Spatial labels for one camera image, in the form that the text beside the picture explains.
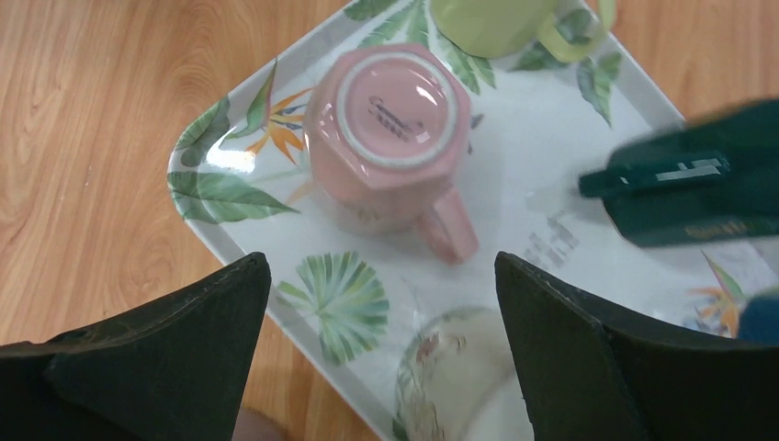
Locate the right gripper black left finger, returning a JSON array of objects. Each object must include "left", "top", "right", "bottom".
[{"left": 1, "top": 252, "right": 272, "bottom": 440}]

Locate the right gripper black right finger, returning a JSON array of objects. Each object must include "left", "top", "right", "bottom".
[{"left": 494, "top": 252, "right": 778, "bottom": 440}]

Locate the large floral cream mug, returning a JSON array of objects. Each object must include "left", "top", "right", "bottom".
[{"left": 392, "top": 306, "right": 534, "bottom": 441}]

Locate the pink faceted mug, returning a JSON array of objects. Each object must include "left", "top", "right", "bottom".
[{"left": 303, "top": 43, "right": 480, "bottom": 265}]

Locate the dark blue faceted mug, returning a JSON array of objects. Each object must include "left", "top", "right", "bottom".
[{"left": 737, "top": 288, "right": 778, "bottom": 345}]

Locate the lime green faceted mug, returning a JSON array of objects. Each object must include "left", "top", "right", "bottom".
[{"left": 430, "top": 0, "right": 616, "bottom": 62}]

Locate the dark green faceted mug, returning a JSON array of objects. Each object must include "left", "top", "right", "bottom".
[{"left": 578, "top": 98, "right": 778, "bottom": 247}]

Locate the purple mug black handle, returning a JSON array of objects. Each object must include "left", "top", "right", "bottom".
[{"left": 231, "top": 408, "right": 285, "bottom": 441}]

